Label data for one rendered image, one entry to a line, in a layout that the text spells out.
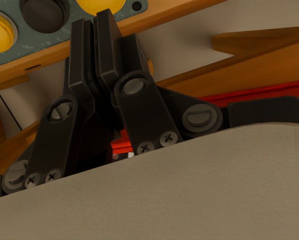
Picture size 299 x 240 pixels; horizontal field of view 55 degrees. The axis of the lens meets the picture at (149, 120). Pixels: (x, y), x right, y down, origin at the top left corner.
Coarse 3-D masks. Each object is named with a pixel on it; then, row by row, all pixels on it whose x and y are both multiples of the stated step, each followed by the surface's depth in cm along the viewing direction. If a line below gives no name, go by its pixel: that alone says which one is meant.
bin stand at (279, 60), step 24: (216, 48) 99; (240, 48) 66; (264, 48) 32; (288, 48) 29; (192, 72) 33; (216, 72) 30; (240, 72) 30; (264, 72) 30; (288, 72) 30; (192, 96) 31
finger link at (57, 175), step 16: (64, 96) 9; (48, 112) 9; (64, 112) 9; (80, 112) 9; (48, 128) 8; (64, 128) 8; (80, 128) 8; (48, 144) 8; (64, 144) 8; (32, 160) 8; (48, 160) 8; (64, 160) 7; (32, 176) 7; (48, 176) 7; (64, 176) 7
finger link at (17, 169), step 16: (80, 32) 11; (80, 48) 10; (64, 64) 11; (80, 64) 9; (64, 80) 10; (80, 80) 9; (96, 80) 10; (80, 96) 9; (96, 96) 10; (96, 112) 9; (112, 112) 10; (96, 128) 9; (112, 128) 10; (32, 144) 9; (80, 144) 9; (96, 144) 10; (16, 160) 9; (80, 160) 9; (96, 160) 10; (16, 176) 8
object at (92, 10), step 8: (80, 0) 16; (88, 0) 16; (96, 0) 16; (104, 0) 16; (112, 0) 16; (120, 0) 16; (88, 8) 16; (96, 8) 16; (104, 8) 16; (112, 8) 16; (120, 8) 17
